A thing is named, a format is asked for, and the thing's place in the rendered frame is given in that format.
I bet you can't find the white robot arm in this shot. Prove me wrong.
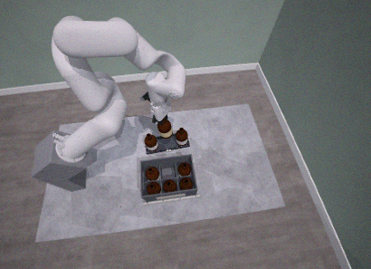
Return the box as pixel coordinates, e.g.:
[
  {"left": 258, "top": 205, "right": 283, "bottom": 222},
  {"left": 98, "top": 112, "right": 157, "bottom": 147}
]
[{"left": 52, "top": 16, "right": 186, "bottom": 163}]

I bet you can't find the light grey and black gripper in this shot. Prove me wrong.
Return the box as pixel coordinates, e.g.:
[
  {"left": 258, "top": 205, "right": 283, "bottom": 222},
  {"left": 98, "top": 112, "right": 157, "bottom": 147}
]
[{"left": 150, "top": 97, "right": 171, "bottom": 124}]

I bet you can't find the brown glass bottle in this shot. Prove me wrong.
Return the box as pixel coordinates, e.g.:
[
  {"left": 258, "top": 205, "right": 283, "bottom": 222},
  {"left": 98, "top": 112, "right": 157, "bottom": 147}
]
[
  {"left": 146, "top": 167, "right": 160, "bottom": 181},
  {"left": 144, "top": 133, "right": 158, "bottom": 151},
  {"left": 178, "top": 162, "right": 191, "bottom": 177},
  {"left": 176, "top": 128, "right": 188, "bottom": 146},
  {"left": 179, "top": 178, "right": 193, "bottom": 190},
  {"left": 157, "top": 118, "right": 173, "bottom": 139},
  {"left": 163, "top": 179, "right": 177, "bottom": 193},
  {"left": 147, "top": 182, "right": 161, "bottom": 195}
]

